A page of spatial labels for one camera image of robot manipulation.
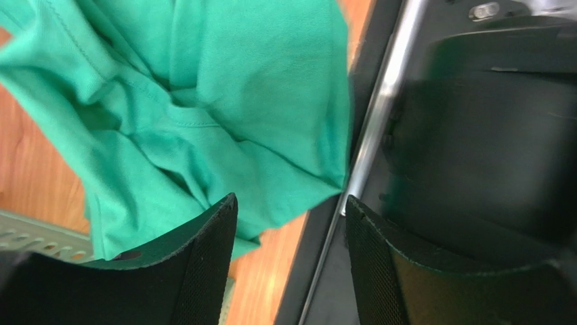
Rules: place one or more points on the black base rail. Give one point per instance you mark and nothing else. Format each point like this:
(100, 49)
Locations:
(393, 53)

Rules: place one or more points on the mint green file organizer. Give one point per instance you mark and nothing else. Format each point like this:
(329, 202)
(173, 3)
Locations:
(21, 233)

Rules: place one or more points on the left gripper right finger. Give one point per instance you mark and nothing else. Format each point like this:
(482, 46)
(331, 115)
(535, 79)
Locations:
(400, 278)

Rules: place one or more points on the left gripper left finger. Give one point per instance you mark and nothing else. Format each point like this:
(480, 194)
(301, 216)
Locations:
(177, 278)

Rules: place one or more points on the green tank top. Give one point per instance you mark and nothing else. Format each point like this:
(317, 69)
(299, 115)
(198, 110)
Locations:
(162, 108)

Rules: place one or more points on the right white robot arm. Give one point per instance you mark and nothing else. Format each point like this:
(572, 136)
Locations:
(483, 148)

